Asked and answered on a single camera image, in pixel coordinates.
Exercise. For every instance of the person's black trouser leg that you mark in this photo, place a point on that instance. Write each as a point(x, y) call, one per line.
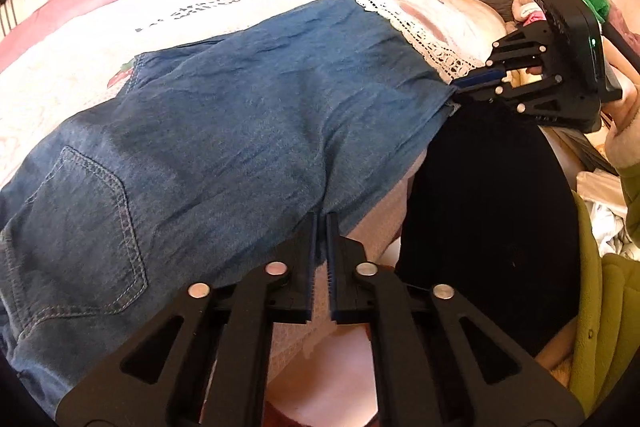
point(490, 217)

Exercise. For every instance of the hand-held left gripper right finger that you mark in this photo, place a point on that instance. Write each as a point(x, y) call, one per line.
point(336, 277)

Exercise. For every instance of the person's right forearm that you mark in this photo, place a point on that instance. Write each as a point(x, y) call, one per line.
point(627, 152)

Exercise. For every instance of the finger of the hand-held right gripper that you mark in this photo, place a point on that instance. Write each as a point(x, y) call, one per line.
point(522, 49)
point(475, 82)

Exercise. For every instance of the blue denim pants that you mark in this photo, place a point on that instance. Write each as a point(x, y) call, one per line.
point(225, 117)

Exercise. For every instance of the white crumpled cloth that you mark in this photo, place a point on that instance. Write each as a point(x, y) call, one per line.
point(602, 207)

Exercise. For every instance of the person's right hand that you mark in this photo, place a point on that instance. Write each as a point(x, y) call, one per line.
point(622, 109)

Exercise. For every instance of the olive green jacket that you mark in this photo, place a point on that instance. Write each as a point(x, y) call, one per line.
point(600, 317)

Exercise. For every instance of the white lace cloth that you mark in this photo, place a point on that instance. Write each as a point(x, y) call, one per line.
point(425, 37)

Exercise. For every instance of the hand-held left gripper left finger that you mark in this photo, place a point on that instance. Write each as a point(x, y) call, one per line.
point(306, 277)

